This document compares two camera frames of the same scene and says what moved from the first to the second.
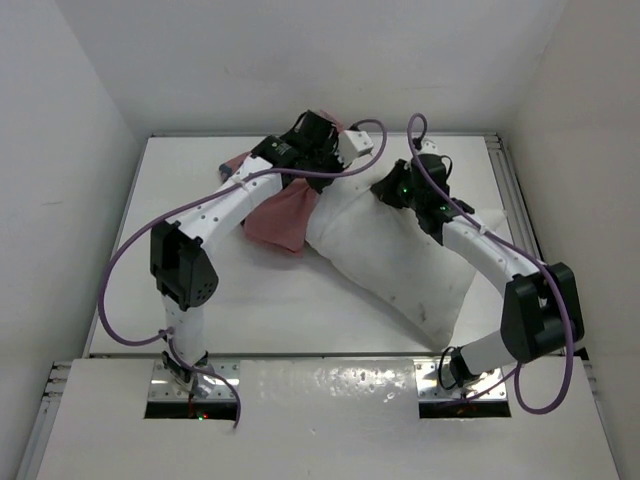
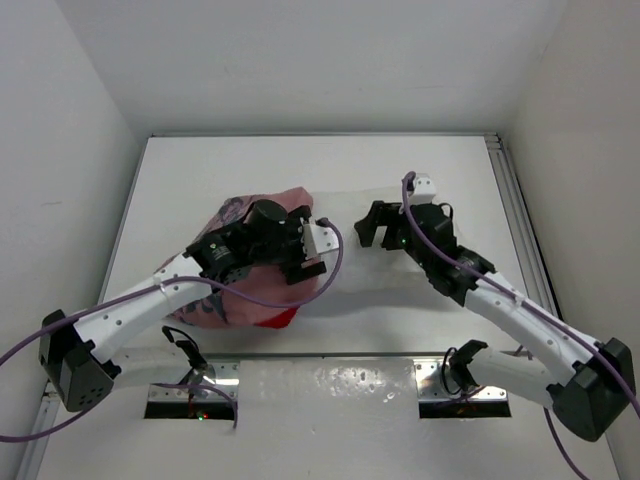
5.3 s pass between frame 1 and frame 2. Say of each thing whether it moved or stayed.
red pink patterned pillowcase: moved
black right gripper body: moved
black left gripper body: moved
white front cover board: stayed
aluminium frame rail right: stayed
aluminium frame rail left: stayed
